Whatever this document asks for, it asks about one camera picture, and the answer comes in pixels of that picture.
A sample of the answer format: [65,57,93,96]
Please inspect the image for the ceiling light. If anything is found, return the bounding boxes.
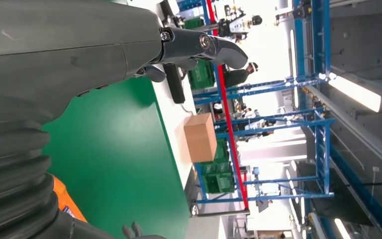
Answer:
[327,74,382,114]

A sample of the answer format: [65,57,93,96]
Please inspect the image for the brown cardboard box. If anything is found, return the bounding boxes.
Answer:
[184,113,218,164]

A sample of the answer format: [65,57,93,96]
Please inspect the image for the background person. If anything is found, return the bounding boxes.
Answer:
[224,62,260,89]

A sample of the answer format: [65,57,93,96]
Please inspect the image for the orange detergent bottle clear cap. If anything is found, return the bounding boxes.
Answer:
[52,176,88,223]

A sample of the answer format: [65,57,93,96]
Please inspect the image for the blue metal rack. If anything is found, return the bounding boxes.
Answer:
[178,0,337,205]

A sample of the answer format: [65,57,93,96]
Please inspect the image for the green plastic crate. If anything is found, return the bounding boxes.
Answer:
[201,162,236,195]
[188,59,216,90]
[214,138,231,164]

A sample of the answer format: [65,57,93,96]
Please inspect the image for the white table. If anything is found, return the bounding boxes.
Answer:
[128,0,218,195]

